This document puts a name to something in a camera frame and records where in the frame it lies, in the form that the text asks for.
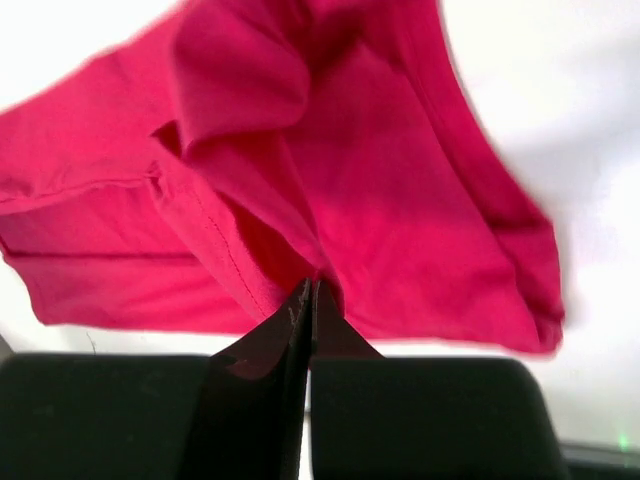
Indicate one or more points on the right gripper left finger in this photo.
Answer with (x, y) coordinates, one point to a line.
(237, 414)

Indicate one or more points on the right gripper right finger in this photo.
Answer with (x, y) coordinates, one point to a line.
(374, 417)

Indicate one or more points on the magenta t shirt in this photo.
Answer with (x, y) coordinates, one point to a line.
(189, 179)

